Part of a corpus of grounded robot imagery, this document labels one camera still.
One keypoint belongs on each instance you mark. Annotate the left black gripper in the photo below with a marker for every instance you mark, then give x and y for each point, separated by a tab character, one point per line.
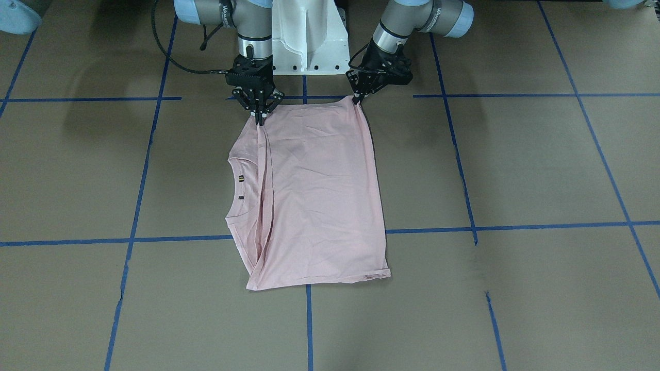
390	64

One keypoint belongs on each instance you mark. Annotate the blue tape grid lines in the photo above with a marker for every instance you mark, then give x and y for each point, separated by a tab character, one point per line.
518	173

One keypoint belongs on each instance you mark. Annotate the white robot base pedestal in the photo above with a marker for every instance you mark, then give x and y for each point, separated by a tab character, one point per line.
309	38

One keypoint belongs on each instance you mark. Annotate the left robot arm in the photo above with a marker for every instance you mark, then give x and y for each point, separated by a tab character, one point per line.
401	19

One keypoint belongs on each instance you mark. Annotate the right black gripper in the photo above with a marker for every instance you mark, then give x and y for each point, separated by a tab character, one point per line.
256	101

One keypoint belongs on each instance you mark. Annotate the pink printed t-shirt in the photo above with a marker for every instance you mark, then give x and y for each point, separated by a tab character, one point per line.
307	206

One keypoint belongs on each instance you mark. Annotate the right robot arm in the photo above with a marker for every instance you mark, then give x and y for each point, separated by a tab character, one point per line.
252	21

